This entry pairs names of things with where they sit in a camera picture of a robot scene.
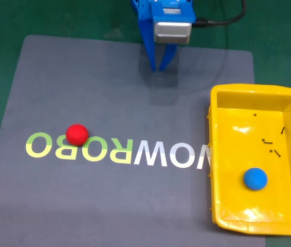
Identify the blue ball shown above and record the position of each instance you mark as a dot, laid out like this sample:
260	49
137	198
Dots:
255	178

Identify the yellow plastic bin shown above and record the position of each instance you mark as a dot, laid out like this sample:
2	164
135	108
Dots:
238	144

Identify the red ball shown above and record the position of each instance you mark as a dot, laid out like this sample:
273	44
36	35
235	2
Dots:
77	135

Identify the gray printed mat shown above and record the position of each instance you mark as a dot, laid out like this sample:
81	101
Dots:
83	103

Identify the black screw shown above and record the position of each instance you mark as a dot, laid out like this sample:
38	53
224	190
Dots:
277	153
282	130
268	142

